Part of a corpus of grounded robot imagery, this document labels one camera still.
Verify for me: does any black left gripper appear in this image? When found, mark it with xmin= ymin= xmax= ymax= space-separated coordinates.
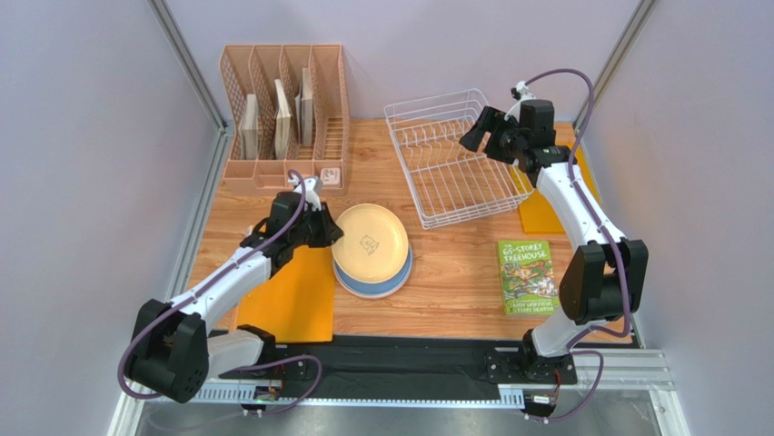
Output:
xmin=290 ymin=202 xmax=344 ymax=248

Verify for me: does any yellow plate with bear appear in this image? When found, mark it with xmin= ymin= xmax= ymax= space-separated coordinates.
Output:
xmin=332 ymin=203 xmax=410 ymax=284

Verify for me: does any blue plate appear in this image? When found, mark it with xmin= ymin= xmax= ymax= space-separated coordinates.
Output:
xmin=332 ymin=248 xmax=414 ymax=299

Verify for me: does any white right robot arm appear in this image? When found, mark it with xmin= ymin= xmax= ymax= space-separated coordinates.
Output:
xmin=460 ymin=99 xmax=649 ymax=358

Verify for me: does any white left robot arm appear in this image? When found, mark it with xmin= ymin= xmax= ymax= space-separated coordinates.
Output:
xmin=117 ymin=188 xmax=343 ymax=403

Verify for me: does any white power adapter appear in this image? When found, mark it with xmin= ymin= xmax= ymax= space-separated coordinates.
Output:
xmin=319 ymin=167 xmax=342 ymax=188

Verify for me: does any orange mat left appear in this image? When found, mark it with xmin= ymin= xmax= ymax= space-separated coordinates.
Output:
xmin=233 ymin=247 xmax=335 ymax=344

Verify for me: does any orange mat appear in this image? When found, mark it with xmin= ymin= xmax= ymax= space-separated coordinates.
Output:
xmin=518 ymin=146 xmax=601 ymax=234
xmin=233 ymin=247 xmax=335 ymax=344

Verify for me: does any orange mat right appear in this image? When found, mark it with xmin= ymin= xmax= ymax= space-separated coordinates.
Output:
xmin=518 ymin=146 xmax=601 ymax=234

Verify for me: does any beige book middle slot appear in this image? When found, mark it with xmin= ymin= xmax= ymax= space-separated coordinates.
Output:
xmin=274 ymin=79 xmax=293 ymax=160

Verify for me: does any beige book slot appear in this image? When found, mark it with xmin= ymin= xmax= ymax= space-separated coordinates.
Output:
xmin=295 ymin=67 xmax=314 ymax=147
xmin=274 ymin=79 xmax=293 ymax=160
xmin=239 ymin=94 xmax=259 ymax=160

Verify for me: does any beige book left slot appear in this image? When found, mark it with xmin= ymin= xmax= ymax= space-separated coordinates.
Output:
xmin=239 ymin=94 xmax=259 ymax=160

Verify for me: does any beige book right slot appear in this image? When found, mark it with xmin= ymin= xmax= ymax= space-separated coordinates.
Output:
xmin=295 ymin=67 xmax=314 ymax=147

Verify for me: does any pink plastic file organizer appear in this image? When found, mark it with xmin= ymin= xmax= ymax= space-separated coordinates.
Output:
xmin=220 ymin=44 xmax=351 ymax=197

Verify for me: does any green treehouse book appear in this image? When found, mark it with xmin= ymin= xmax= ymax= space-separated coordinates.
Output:
xmin=497 ymin=240 xmax=559 ymax=316

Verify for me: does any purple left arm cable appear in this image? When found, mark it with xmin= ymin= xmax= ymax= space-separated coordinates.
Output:
xmin=115 ymin=169 xmax=324 ymax=416

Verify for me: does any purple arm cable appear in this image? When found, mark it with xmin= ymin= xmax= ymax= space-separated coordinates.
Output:
xmin=523 ymin=68 xmax=634 ymax=423
xmin=115 ymin=169 xmax=324 ymax=416

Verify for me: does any white wire dish rack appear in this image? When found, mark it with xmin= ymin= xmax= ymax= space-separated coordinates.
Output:
xmin=383 ymin=88 xmax=533 ymax=230

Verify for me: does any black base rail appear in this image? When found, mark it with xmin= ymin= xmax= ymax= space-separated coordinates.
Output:
xmin=217 ymin=333 xmax=579 ymax=401

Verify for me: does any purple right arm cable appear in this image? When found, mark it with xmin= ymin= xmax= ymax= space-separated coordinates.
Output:
xmin=523 ymin=68 xmax=634 ymax=423

